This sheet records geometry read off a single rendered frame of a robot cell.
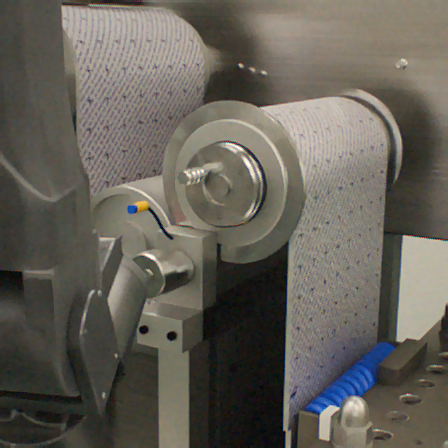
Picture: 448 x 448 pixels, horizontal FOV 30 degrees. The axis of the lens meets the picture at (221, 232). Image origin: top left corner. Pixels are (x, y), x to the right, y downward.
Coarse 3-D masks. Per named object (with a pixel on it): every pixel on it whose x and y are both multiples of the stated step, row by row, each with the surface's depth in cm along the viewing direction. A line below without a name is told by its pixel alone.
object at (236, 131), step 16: (208, 128) 76; (224, 128) 75; (240, 128) 74; (256, 128) 73; (192, 144) 77; (208, 144) 76; (256, 144) 73; (272, 144) 73; (272, 160) 73; (176, 176) 78; (272, 176) 73; (176, 192) 79; (272, 192) 74; (272, 208) 74; (192, 224) 79; (208, 224) 78; (256, 224) 75; (272, 224) 74; (224, 240) 77; (240, 240) 76; (256, 240) 75
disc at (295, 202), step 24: (192, 120) 77; (240, 120) 74; (264, 120) 73; (168, 144) 78; (240, 144) 75; (288, 144) 72; (168, 168) 79; (288, 168) 73; (168, 192) 80; (288, 192) 73; (288, 216) 74; (264, 240) 75
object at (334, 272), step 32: (352, 224) 86; (288, 256) 75; (320, 256) 80; (352, 256) 88; (288, 288) 76; (320, 288) 81; (352, 288) 89; (288, 320) 76; (320, 320) 82; (352, 320) 90; (288, 352) 77; (320, 352) 83; (352, 352) 91; (288, 384) 78; (320, 384) 84; (288, 416) 78
